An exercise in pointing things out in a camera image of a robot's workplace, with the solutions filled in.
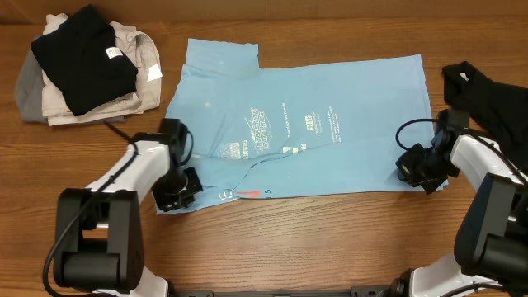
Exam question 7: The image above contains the light blue t-shirt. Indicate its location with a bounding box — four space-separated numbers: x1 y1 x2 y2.
167 39 434 211

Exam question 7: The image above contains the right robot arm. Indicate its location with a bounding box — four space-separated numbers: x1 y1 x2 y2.
382 109 527 296

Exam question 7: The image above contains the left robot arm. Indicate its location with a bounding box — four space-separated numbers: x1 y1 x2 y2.
42 118 203 297

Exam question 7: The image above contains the black shirt on right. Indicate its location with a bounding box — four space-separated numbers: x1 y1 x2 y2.
442 61 527 173

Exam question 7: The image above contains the folded beige shirt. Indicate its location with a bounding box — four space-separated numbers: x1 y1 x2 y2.
42 21 163 126

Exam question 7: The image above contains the folded black shirt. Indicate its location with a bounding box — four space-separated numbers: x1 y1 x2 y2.
31 5 138 116

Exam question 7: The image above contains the folded grey garment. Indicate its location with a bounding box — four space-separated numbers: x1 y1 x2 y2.
14 34 127 125

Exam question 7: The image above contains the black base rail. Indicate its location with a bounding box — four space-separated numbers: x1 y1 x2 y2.
168 285 389 297

